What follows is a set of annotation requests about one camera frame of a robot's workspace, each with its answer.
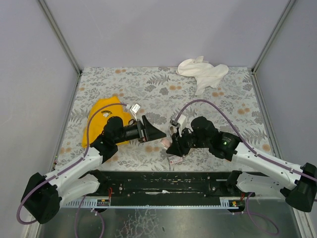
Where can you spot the white crumpled cloth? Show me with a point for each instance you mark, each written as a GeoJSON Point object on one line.
{"type": "Point", "coordinates": [205, 74]}

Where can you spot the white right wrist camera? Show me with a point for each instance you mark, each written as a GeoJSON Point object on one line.
{"type": "Point", "coordinates": [181, 123]}

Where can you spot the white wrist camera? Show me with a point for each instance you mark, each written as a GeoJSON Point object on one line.
{"type": "Point", "coordinates": [181, 123]}
{"type": "Point", "coordinates": [133, 109]}

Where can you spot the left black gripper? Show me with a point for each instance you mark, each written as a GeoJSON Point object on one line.
{"type": "Point", "coordinates": [142, 130]}

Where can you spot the yellow folded cloth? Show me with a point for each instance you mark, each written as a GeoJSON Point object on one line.
{"type": "Point", "coordinates": [101, 118]}

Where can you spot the aluminium frame post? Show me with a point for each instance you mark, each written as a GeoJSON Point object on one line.
{"type": "Point", "coordinates": [288, 8]}
{"type": "Point", "coordinates": [59, 35]}

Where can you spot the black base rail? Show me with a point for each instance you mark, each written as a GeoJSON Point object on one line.
{"type": "Point", "coordinates": [153, 189]}

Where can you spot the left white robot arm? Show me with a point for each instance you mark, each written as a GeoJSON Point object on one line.
{"type": "Point", "coordinates": [45, 194]}

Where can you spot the left aluminium frame post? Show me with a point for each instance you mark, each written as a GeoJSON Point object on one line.
{"type": "Point", "coordinates": [59, 35]}

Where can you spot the beige stapler magazine part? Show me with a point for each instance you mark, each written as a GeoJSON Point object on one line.
{"type": "Point", "coordinates": [171, 129]}

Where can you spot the white red staple box sleeve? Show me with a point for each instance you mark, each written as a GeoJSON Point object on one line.
{"type": "Point", "coordinates": [175, 160]}

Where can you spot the right aluminium frame post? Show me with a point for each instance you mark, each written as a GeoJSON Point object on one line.
{"type": "Point", "coordinates": [288, 8]}

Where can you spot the floral table mat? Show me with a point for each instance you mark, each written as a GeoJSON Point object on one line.
{"type": "Point", "coordinates": [162, 93]}

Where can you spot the white slotted cable duct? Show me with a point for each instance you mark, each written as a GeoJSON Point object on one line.
{"type": "Point", "coordinates": [93, 203]}

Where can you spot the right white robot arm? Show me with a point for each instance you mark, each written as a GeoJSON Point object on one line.
{"type": "Point", "coordinates": [298, 183]}

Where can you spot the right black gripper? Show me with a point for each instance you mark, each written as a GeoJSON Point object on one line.
{"type": "Point", "coordinates": [180, 143]}

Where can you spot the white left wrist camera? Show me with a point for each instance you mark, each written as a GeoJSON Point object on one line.
{"type": "Point", "coordinates": [133, 109]}

